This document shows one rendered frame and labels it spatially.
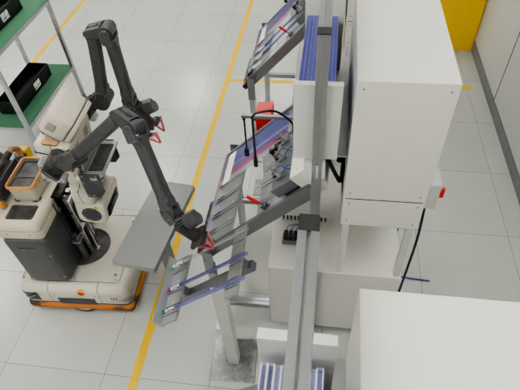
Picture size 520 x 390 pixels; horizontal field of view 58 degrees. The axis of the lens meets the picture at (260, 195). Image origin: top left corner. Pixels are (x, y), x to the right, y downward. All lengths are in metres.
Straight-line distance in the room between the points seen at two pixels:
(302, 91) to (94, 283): 1.84
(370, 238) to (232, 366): 1.05
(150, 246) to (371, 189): 1.24
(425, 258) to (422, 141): 1.64
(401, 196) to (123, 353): 1.85
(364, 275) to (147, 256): 1.10
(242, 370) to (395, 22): 1.93
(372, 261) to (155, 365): 1.36
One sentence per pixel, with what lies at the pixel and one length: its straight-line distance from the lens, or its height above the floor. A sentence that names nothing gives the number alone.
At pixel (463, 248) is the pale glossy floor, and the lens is 3.39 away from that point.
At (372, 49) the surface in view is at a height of 1.72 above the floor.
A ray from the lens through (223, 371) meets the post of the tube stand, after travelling 2.79.
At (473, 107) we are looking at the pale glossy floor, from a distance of 4.54.
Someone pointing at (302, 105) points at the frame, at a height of 1.63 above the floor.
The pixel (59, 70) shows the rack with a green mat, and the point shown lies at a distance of 4.65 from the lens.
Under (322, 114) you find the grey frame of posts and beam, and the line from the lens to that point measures 1.58.
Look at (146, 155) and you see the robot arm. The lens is 1.90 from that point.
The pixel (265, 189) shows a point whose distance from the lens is 2.17.
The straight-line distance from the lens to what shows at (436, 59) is 1.70.
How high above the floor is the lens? 2.58
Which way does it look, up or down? 48 degrees down
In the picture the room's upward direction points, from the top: 4 degrees counter-clockwise
